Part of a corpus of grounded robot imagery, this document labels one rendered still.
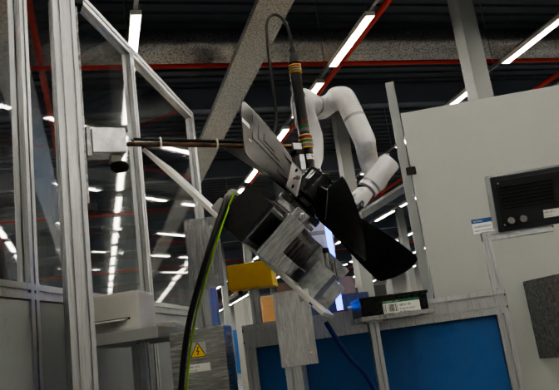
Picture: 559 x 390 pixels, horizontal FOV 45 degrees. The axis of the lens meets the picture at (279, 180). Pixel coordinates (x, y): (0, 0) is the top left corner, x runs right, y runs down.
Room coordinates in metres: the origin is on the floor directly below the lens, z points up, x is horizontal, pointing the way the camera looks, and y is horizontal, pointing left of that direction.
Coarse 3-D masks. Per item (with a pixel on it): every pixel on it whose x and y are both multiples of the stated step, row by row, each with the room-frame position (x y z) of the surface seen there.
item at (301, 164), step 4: (292, 144) 2.02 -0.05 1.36; (296, 144) 2.02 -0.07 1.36; (300, 144) 2.02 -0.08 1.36; (292, 148) 2.02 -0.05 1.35; (296, 148) 2.02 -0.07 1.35; (300, 148) 2.02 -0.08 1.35; (292, 152) 2.03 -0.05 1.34; (296, 152) 2.01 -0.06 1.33; (300, 152) 2.02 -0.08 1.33; (292, 156) 2.04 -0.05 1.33; (296, 156) 2.04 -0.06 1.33; (300, 156) 2.02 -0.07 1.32; (296, 160) 2.04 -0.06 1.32; (300, 160) 2.02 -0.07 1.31; (304, 160) 2.03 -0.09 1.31; (296, 164) 2.04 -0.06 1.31; (300, 164) 2.02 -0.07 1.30; (304, 164) 2.03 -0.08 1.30; (300, 168) 2.02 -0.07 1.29; (304, 168) 2.02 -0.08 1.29; (308, 168) 2.02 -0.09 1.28
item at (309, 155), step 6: (294, 48) 2.05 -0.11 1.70; (294, 54) 2.03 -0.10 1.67; (294, 60) 2.03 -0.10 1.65; (306, 150) 2.03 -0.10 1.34; (312, 150) 2.04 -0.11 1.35; (306, 156) 2.03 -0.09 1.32; (312, 156) 2.04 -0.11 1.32; (306, 162) 2.04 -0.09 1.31; (312, 162) 2.04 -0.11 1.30; (306, 168) 2.04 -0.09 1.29
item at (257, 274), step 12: (240, 264) 2.40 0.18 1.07; (252, 264) 2.40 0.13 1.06; (264, 264) 2.39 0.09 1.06; (228, 276) 2.41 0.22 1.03; (240, 276) 2.40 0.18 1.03; (252, 276) 2.40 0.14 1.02; (264, 276) 2.39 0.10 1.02; (276, 276) 2.48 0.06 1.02; (240, 288) 2.40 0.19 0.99; (252, 288) 2.41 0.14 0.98; (264, 288) 2.46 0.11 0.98
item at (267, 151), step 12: (252, 120) 1.75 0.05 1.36; (252, 132) 1.72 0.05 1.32; (264, 132) 1.77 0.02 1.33; (264, 144) 1.76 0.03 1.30; (276, 144) 1.82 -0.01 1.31; (252, 156) 1.69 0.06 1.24; (264, 156) 1.75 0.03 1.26; (276, 156) 1.80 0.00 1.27; (288, 156) 1.85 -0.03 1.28; (264, 168) 1.74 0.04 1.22; (276, 168) 1.80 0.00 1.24; (288, 168) 1.85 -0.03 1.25; (276, 180) 1.80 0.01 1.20
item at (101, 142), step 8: (88, 128) 1.73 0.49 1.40; (96, 128) 1.72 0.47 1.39; (104, 128) 1.73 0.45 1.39; (112, 128) 1.74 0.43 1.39; (120, 128) 1.75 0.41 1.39; (88, 136) 1.73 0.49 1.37; (96, 136) 1.72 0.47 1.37; (104, 136) 1.73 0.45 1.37; (112, 136) 1.74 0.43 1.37; (120, 136) 1.75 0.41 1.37; (88, 144) 1.72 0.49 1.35; (96, 144) 1.72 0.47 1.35; (104, 144) 1.73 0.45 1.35; (112, 144) 1.74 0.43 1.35; (120, 144) 1.75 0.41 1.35; (88, 152) 1.72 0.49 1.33; (96, 152) 1.73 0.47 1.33; (104, 152) 1.74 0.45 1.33; (112, 152) 1.75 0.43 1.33; (120, 152) 1.76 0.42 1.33; (88, 160) 1.77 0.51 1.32
